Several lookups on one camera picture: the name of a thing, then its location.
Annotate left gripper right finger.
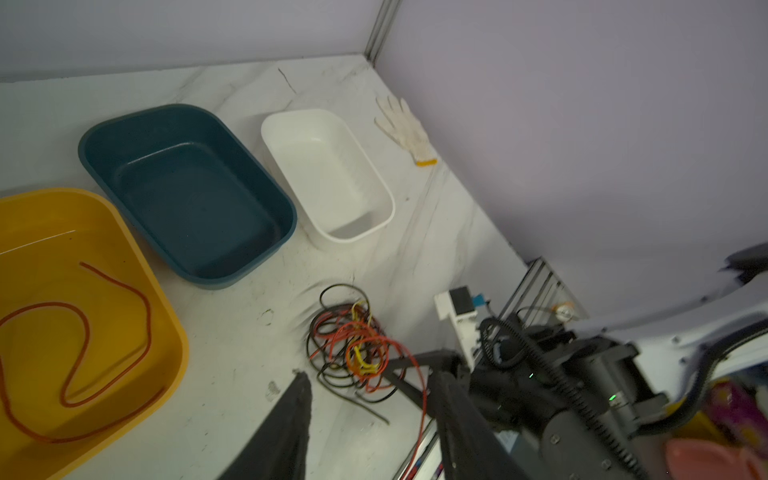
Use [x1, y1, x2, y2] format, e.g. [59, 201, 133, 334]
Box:
[427, 372, 528, 480]

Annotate white plastic bin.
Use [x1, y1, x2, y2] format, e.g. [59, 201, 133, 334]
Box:
[261, 109, 396, 251]

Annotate white tape roll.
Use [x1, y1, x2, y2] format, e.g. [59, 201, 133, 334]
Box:
[552, 303, 579, 323]

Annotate white work glove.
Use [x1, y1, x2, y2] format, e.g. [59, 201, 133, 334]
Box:
[374, 96, 438, 167]

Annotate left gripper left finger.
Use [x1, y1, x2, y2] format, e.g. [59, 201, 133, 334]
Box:
[219, 372, 312, 480]

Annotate cable bundle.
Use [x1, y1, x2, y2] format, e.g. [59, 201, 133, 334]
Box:
[305, 283, 430, 480]

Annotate yellow plastic bin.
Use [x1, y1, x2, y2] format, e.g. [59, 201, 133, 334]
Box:
[1, 188, 189, 479]

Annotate red cable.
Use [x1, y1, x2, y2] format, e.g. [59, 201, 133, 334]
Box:
[0, 261, 168, 445]

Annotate pink plastic object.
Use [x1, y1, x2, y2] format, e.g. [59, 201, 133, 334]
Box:
[665, 438, 767, 480]

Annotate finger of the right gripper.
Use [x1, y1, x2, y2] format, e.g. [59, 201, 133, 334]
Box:
[382, 370, 430, 411]
[389, 349, 465, 375]

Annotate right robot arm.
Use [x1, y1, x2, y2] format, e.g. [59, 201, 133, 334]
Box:
[383, 244, 767, 479]

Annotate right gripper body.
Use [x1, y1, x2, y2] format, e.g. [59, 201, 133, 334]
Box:
[469, 348, 569, 438]

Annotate teal plastic bin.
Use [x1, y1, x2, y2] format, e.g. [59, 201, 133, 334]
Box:
[78, 104, 298, 289]

